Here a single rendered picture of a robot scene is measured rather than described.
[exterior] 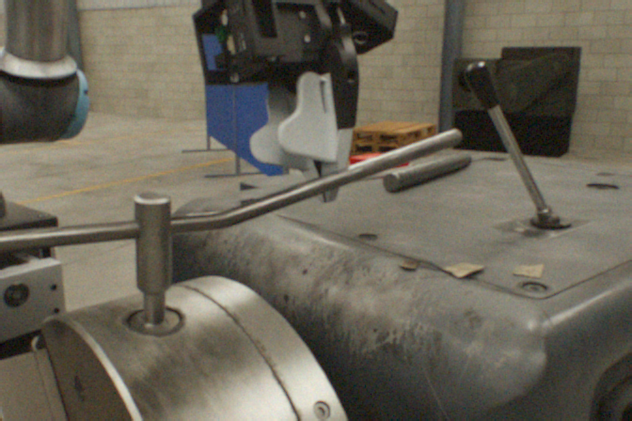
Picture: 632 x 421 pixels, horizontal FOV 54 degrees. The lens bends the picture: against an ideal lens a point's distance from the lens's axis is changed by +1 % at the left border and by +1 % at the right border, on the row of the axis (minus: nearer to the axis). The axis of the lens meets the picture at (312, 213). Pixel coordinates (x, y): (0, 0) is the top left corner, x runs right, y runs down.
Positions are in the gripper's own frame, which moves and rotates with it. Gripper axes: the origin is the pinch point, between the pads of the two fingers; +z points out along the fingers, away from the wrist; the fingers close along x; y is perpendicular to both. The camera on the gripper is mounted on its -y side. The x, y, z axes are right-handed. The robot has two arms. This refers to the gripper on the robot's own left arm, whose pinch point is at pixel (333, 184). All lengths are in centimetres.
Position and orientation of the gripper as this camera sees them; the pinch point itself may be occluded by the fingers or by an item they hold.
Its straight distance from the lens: 46.4
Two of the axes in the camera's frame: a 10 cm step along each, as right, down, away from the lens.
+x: 6.1, -1.2, -7.9
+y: -7.7, 1.5, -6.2
